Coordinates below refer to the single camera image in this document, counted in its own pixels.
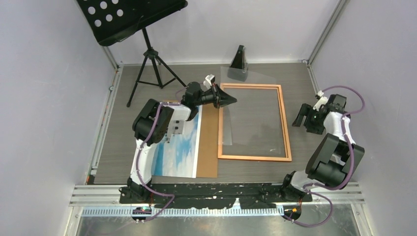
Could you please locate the orange wooden picture frame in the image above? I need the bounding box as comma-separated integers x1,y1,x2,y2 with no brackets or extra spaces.
217,83,292,162

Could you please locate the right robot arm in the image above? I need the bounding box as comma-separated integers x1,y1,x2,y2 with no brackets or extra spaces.
280,92,365,202

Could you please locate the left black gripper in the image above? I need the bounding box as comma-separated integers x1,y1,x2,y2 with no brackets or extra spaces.
195,84,238,110

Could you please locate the black music stand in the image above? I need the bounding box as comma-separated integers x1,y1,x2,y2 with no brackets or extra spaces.
76,0,188,107

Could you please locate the building and sky photo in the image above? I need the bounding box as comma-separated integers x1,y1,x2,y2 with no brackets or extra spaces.
151,103,202,178

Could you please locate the clear acrylic sheet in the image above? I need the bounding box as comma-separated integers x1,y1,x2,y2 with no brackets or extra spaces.
220,67,284,151

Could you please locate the brown cardboard backing board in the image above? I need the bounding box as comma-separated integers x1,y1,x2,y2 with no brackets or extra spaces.
195,105,219,178

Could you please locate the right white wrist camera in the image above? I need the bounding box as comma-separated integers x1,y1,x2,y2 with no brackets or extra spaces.
313,90,328,111

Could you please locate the white slotted cable duct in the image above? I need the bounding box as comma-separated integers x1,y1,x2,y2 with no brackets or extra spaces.
81,206,284,217

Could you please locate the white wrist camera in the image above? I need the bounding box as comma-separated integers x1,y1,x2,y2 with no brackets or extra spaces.
203,74,215,89
313,90,328,111

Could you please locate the black metronome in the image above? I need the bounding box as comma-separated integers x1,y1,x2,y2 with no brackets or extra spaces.
227,45,248,82

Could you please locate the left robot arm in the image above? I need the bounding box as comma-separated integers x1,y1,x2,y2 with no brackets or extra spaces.
120,81,237,204

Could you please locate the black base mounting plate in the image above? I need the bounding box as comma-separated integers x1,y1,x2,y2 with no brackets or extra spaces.
119,183,312,209

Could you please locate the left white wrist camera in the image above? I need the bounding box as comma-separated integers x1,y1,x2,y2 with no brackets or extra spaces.
203,74,215,89

